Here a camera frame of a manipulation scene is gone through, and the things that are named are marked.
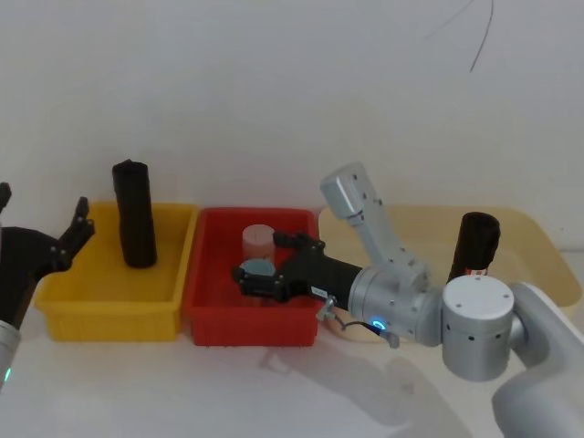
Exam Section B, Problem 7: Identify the grey-blue round disc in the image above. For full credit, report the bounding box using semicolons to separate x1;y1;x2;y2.
240;258;276;278

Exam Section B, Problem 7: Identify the pale pink plastic cylinder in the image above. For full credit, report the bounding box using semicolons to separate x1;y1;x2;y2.
242;224;276;263

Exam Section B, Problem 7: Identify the yellow plastic bin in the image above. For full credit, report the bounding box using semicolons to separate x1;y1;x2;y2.
34;201;201;343

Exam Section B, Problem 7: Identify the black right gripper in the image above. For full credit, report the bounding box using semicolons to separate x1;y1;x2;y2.
232;231;367;313

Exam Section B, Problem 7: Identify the plain black cylinder roll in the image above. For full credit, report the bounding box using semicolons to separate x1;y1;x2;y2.
111;159;159;269

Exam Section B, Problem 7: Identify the thin dark gripper cable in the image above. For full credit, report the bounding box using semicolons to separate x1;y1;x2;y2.
318;296;402;350

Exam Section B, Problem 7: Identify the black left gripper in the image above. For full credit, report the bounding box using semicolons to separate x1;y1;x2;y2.
0;182;97;330

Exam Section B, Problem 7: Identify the red plastic bin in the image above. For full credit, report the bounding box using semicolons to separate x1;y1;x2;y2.
182;207;321;348

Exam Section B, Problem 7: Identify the black cylinder roll with label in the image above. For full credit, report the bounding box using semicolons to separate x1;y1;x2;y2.
446;211;503;285

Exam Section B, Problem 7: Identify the cream plastic tray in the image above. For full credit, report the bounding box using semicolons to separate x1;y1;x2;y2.
318;203;579;344

